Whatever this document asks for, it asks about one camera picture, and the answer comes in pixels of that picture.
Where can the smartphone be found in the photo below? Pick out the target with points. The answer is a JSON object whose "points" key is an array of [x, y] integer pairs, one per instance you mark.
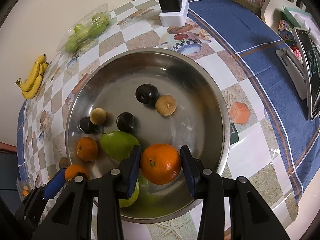
{"points": [[310, 57]]}

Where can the green mango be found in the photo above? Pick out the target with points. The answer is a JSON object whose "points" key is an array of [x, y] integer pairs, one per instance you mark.
{"points": [[140, 185], [118, 144]]}

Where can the clear plastic fruit tray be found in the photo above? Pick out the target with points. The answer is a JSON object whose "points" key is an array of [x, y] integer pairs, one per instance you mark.
{"points": [[86, 30]]}

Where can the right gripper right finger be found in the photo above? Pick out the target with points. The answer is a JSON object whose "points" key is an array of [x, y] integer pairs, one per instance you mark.
{"points": [[251, 217]]}

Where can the yellow banana bunch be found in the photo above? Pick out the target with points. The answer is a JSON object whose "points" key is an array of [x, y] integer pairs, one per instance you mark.
{"points": [[30, 87]]}

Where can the brown longan fruit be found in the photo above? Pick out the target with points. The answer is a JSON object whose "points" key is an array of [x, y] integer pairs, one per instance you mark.
{"points": [[166, 105], [98, 116]]}

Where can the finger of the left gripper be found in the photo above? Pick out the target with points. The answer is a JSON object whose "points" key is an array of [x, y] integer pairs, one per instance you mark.
{"points": [[54, 185]]}

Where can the dark plum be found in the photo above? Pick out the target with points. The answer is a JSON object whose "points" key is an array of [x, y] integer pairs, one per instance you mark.
{"points": [[126, 122], [147, 94], [87, 127]]}

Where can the colourful patterned cup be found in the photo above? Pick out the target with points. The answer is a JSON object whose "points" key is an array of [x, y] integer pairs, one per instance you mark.
{"points": [[285, 32]]}

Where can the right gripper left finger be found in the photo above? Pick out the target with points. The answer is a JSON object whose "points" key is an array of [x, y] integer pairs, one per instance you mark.
{"points": [[71, 216]]}

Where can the green box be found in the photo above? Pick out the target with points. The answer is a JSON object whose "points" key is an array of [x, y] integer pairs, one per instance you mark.
{"points": [[298, 18]]}

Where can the white charger stand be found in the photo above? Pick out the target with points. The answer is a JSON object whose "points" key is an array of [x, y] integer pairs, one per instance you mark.
{"points": [[175, 19]]}

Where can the white phone stand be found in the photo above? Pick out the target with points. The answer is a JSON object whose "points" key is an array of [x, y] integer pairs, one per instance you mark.
{"points": [[295, 70]]}

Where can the orange tangerine large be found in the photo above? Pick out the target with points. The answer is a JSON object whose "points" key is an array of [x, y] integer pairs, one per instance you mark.
{"points": [[160, 163]]}

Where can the large steel bowl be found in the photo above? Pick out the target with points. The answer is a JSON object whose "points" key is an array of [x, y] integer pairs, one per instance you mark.
{"points": [[200, 121]]}

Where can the checkered blue tablecloth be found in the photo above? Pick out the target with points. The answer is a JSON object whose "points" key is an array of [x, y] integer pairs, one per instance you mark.
{"points": [[278, 148]]}

